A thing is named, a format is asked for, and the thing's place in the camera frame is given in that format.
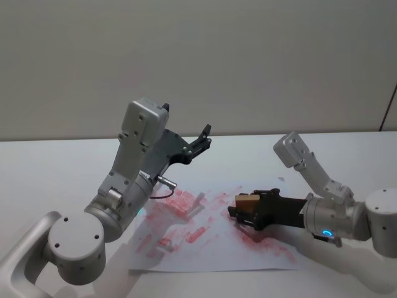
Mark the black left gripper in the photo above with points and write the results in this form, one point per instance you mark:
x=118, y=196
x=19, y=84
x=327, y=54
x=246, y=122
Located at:
x=170, y=149

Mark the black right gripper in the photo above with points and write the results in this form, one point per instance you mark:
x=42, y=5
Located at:
x=282, y=212

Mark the wooden stamp block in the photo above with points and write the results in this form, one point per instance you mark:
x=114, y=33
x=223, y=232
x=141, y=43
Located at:
x=246, y=203

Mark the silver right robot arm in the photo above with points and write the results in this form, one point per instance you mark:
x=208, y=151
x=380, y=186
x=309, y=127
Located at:
x=381, y=208

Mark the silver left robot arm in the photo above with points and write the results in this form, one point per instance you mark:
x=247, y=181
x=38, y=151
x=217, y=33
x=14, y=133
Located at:
x=77, y=242

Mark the white paper with red marks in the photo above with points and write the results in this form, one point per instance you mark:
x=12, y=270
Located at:
x=217, y=248

